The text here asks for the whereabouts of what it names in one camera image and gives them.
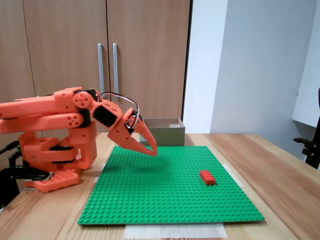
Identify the open cardboard box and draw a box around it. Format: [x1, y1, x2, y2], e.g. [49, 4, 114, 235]
[138, 117, 186, 147]

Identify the green lego baseplate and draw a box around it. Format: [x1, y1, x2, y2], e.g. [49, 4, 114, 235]
[77, 145, 266, 226]

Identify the red lego block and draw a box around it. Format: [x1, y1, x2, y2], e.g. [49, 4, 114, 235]
[199, 169, 217, 187]

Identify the small masking tape strip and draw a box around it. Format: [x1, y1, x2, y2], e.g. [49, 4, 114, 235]
[94, 163, 107, 184]

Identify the wide masking tape strip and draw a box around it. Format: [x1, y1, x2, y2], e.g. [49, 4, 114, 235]
[123, 222, 229, 240]

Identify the wooden cabinet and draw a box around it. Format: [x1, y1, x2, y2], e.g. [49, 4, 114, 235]
[0, 0, 194, 151]

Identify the black table clamp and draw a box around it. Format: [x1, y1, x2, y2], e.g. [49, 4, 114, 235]
[0, 149, 51, 210]

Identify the white furniture panel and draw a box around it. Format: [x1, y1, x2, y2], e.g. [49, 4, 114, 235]
[291, 0, 320, 129]

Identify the black servo cable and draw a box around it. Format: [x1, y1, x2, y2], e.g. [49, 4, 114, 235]
[96, 91, 140, 130]

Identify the silver cabinet door handle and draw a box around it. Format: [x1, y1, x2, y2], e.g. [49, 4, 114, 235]
[112, 43, 120, 95]
[97, 43, 106, 94]

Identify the black power cable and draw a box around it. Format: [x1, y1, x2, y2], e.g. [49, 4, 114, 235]
[0, 140, 21, 155]

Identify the black camera stand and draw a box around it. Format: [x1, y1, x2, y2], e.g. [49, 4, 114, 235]
[293, 86, 320, 171]

